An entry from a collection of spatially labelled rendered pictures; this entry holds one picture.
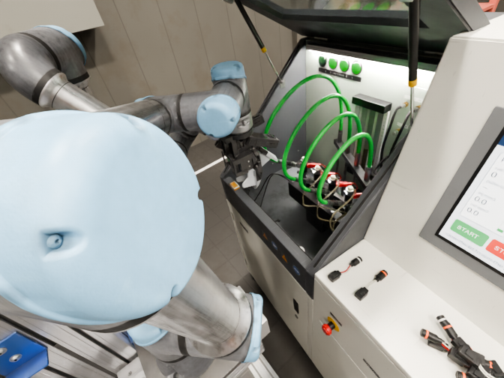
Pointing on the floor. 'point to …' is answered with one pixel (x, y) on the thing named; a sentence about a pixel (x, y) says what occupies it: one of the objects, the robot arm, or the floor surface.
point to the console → (426, 206)
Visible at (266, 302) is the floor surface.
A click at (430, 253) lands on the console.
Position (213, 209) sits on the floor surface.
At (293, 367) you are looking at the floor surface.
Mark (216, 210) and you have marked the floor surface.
